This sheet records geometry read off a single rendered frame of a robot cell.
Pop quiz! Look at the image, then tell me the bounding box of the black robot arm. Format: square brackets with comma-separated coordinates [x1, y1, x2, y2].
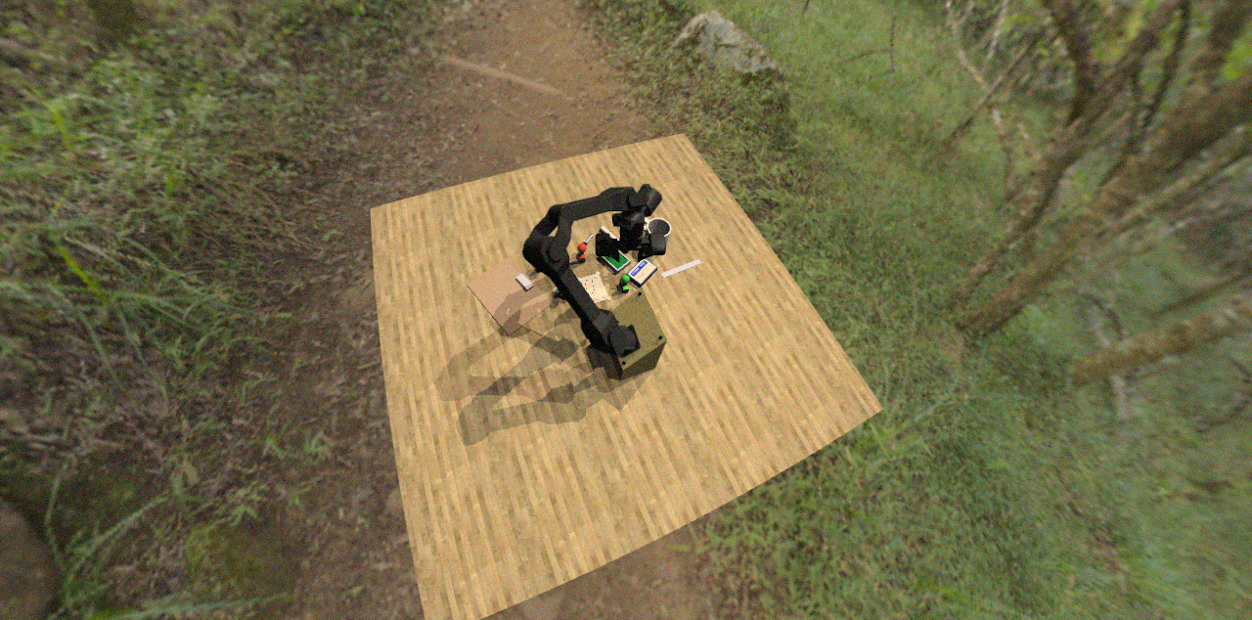
[522, 184, 662, 357]

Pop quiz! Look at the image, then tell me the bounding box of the beige ceramic mug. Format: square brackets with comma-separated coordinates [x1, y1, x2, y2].
[644, 218, 671, 245]

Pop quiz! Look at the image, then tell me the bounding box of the grey flat strip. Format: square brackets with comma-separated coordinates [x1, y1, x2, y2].
[661, 259, 702, 278]

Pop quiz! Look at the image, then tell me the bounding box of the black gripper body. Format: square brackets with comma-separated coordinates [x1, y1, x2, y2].
[596, 230, 666, 256]

